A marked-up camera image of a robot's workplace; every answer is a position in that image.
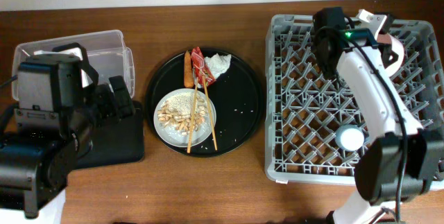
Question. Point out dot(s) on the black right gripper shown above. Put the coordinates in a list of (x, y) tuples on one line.
[(386, 53)]

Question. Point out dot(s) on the light blue cup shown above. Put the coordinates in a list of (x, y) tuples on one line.
[(349, 138)]

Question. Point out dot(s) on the white tissue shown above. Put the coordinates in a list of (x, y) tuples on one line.
[(218, 64)]

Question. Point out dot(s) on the wooden chopstick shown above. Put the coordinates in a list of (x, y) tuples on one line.
[(209, 107), (193, 106)]

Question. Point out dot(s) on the red snack wrapper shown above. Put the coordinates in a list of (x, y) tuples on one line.
[(201, 70)]

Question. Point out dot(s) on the orange carrot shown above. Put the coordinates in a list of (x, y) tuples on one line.
[(188, 74)]

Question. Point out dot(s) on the grey plate with food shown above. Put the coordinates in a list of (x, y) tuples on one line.
[(172, 118)]

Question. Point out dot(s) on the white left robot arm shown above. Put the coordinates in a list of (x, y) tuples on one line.
[(61, 103)]

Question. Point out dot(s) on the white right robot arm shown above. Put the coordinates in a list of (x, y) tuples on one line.
[(403, 156)]

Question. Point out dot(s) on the grey dishwasher rack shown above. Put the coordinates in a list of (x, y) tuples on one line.
[(304, 109)]

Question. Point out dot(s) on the round black tray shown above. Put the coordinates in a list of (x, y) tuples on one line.
[(237, 95)]

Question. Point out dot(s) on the clear plastic bin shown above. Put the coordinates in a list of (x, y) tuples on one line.
[(106, 51)]

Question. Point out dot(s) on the black rectangular tray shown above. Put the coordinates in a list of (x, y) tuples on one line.
[(116, 144)]

